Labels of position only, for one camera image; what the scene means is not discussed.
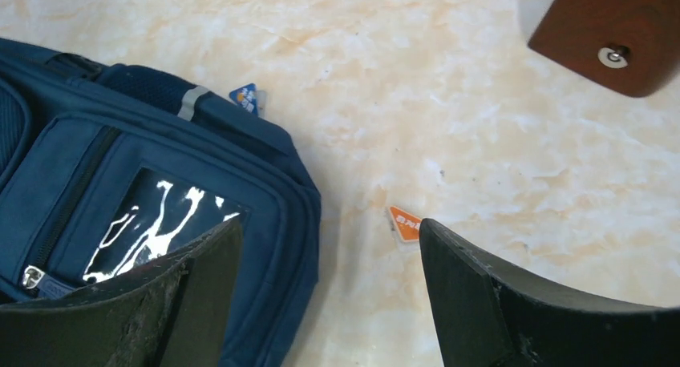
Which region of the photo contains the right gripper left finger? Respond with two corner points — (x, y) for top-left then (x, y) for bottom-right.
(1, 219), (243, 366)

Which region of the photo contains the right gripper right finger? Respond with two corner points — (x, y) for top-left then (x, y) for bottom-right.
(419, 219), (679, 367)

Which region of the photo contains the navy blue student backpack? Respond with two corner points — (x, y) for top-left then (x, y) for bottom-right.
(1, 39), (321, 366)

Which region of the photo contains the blue triangular eraser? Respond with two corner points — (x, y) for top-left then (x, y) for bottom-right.
(229, 83), (268, 116)

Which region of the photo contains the brown wooden metronome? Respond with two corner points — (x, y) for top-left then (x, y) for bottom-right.
(528, 0), (679, 98)

